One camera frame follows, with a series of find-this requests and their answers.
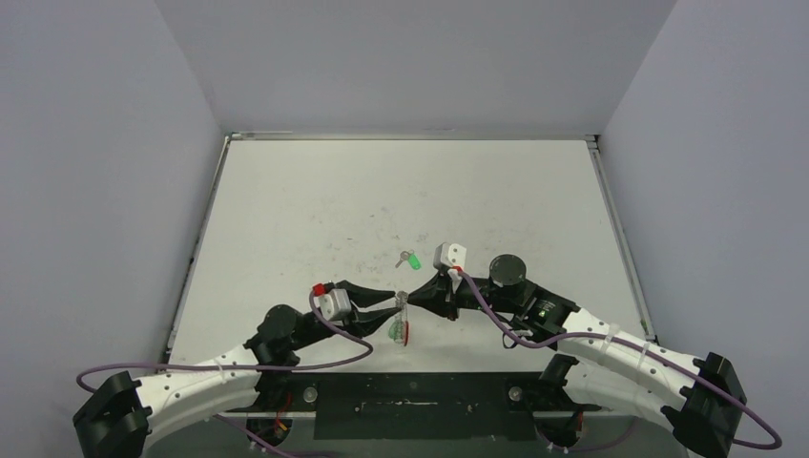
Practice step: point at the large keyring with small rings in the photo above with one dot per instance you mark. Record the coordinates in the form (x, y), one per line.
(401, 298)

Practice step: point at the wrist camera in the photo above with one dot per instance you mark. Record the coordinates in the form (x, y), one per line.
(449, 255)
(334, 306)

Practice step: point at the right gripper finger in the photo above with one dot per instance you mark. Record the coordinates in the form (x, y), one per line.
(437, 306)
(437, 290)

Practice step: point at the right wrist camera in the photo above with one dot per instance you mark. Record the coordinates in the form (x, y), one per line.
(449, 255)

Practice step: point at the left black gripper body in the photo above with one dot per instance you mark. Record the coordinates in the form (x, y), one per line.
(313, 334)

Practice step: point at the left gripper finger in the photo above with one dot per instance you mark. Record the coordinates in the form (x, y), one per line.
(362, 324)
(362, 296)

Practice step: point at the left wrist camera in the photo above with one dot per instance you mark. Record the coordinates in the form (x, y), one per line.
(334, 306)

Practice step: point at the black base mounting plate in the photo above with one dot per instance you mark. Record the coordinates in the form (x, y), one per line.
(414, 406)

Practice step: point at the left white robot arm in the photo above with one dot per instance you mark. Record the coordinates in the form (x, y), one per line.
(126, 415)

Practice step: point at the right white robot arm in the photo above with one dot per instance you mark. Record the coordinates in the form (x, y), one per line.
(699, 400)

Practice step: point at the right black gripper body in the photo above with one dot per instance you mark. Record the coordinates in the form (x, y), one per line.
(450, 293)

